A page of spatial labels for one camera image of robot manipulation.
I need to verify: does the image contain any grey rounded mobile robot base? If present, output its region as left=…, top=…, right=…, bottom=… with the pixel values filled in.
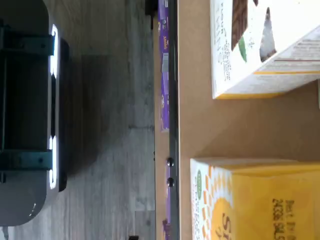
left=0, top=0, right=70, bottom=227

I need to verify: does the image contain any wooden shelf board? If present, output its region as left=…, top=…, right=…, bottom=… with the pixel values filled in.
left=176, top=0, right=320, bottom=240
left=152, top=0, right=171, bottom=240

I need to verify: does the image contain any white box with yellow label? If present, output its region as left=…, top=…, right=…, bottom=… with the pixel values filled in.
left=209, top=0, right=320, bottom=100

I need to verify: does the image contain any yellow orange patterned box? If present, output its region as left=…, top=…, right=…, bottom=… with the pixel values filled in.
left=189, top=157, right=320, bottom=240

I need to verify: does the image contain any black metal shelf rail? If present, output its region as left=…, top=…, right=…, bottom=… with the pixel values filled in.
left=168, top=0, right=181, bottom=240

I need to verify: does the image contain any black shelf upright post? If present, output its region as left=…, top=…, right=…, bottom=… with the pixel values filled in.
left=144, top=0, right=161, bottom=16

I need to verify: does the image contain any teal aluminium frame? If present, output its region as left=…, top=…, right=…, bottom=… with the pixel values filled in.
left=0, top=19, right=55, bottom=184

